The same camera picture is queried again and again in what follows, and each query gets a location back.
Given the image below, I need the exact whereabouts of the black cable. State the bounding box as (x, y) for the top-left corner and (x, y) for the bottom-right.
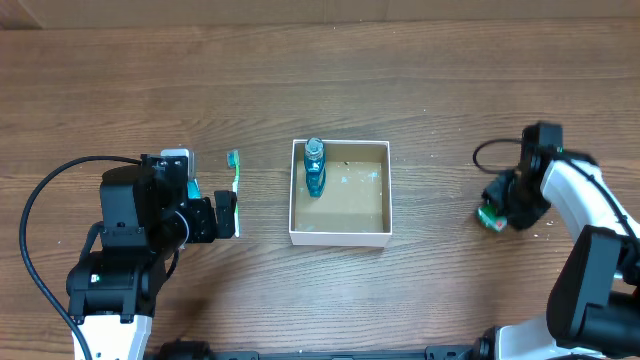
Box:
(18, 155), (144, 360)
(472, 138), (526, 176)

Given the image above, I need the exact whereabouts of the left black cable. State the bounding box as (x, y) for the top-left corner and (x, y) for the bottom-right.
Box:
(18, 155), (144, 360)

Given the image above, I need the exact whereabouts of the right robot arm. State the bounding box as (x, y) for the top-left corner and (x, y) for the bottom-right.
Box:
(467, 122), (639, 359)

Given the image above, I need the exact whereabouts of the white cardboard box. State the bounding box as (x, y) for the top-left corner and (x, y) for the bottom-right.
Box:
(288, 139), (393, 248)

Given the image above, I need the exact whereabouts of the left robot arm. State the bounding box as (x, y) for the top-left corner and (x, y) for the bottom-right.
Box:
(66, 149), (237, 359)

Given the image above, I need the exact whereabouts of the blue mouthwash bottle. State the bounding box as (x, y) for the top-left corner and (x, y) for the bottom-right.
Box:
(304, 137), (326, 198)

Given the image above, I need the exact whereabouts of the right black cable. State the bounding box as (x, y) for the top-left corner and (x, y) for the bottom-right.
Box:
(472, 138), (526, 176)

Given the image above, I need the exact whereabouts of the green white toothbrush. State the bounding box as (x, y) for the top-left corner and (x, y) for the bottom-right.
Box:
(226, 149), (242, 239)

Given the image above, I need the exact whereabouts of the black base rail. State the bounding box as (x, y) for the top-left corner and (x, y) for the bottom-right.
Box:
(143, 340), (473, 360)

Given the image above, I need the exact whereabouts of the green white soap packet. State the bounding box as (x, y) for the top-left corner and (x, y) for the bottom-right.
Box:
(476, 203), (507, 232)

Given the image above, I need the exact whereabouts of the teal toothpaste tube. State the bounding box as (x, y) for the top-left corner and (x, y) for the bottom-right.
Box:
(187, 179), (201, 199)

